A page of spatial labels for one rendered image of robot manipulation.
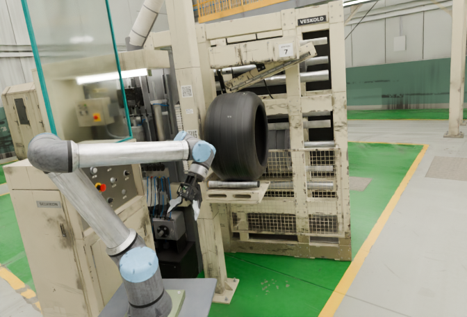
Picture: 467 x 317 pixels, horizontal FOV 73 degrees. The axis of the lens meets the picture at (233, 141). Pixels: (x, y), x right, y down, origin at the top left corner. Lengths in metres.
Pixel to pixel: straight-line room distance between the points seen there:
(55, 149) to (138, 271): 0.56
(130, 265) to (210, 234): 1.02
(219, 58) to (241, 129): 0.66
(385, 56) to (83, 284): 10.32
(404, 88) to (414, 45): 1.25
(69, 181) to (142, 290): 0.51
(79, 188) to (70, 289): 0.70
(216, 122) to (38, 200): 0.98
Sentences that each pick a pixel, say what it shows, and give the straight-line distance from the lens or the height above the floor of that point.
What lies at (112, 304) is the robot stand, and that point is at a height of 0.60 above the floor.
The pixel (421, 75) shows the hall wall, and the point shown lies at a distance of 10.82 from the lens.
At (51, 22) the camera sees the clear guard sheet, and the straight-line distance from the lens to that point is 1.72.
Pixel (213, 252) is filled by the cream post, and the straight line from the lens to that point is 2.40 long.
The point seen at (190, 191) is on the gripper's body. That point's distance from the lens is 1.46.
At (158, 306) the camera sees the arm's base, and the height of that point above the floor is 0.68.
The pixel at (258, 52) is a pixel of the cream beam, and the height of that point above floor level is 1.71.
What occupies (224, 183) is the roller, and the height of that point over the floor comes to 0.91.
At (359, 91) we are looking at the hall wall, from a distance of 11.21.
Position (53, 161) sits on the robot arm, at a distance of 1.23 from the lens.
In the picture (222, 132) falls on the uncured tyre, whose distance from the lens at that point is 1.82.
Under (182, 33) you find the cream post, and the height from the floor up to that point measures 1.86.
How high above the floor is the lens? 1.58
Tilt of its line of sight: 12 degrees down
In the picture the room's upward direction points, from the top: 6 degrees counter-clockwise
